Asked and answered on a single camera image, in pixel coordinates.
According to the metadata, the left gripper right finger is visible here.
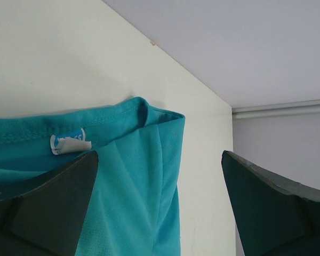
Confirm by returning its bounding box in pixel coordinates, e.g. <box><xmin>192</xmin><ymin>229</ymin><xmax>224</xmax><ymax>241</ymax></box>
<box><xmin>221</xmin><ymin>151</ymin><xmax>320</xmax><ymax>255</ymax></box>

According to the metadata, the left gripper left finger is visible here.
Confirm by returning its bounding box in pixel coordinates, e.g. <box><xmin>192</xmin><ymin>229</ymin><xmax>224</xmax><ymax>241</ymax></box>
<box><xmin>0</xmin><ymin>151</ymin><xmax>99</xmax><ymax>255</ymax></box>

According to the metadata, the teal t shirt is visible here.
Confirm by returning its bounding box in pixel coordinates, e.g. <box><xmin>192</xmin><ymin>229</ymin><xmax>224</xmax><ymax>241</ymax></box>
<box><xmin>0</xmin><ymin>97</ymin><xmax>185</xmax><ymax>255</ymax></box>

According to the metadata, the right aluminium frame post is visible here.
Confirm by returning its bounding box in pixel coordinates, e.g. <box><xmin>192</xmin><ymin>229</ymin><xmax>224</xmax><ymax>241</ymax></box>
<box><xmin>232</xmin><ymin>100</ymin><xmax>320</xmax><ymax>119</ymax></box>

